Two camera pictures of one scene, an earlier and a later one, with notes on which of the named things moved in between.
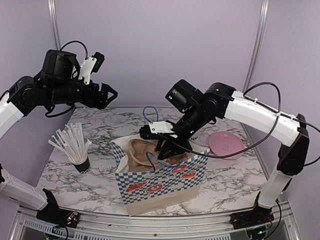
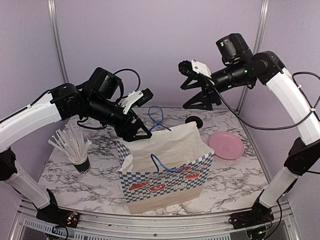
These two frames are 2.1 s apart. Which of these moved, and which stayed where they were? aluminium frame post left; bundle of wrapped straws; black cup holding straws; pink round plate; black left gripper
Moved: black left gripper
Stayed: pink round plate; black cup holding straws; aluminium frame post left; bundle of wrapped straws
